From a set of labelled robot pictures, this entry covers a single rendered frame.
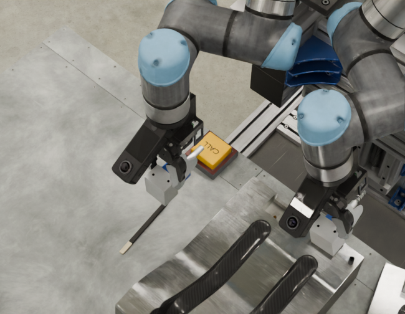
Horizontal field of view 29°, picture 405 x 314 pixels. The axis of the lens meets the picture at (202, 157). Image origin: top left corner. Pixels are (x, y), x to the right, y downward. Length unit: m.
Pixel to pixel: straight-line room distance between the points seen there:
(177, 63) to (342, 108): 0.25
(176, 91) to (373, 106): 0.29
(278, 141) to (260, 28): 1.21
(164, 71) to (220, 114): 1.54
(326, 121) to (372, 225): 1.20
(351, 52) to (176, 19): 0.27
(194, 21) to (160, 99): 0.13
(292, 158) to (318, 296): 0.99
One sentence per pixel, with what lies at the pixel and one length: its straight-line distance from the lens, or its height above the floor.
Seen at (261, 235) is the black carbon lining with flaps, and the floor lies 0.88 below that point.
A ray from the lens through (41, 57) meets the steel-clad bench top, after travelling 1.83.
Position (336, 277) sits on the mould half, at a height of 0.89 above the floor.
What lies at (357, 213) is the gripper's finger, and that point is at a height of 1.00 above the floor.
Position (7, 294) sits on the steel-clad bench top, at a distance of 1.54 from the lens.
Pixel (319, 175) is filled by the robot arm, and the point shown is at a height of 1.16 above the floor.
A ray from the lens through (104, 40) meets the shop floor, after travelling 2.90.
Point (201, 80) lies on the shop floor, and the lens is 2.77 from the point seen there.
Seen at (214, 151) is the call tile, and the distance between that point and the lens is 1.60.
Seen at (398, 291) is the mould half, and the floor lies 0.86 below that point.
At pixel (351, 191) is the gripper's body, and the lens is 1.29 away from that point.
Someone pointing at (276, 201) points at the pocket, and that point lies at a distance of 1.51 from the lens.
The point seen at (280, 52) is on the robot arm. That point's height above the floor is 1.27.
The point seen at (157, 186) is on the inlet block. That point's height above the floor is 0.96.
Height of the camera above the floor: 2.18
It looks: 58 degrees down
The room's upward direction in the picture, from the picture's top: straight up
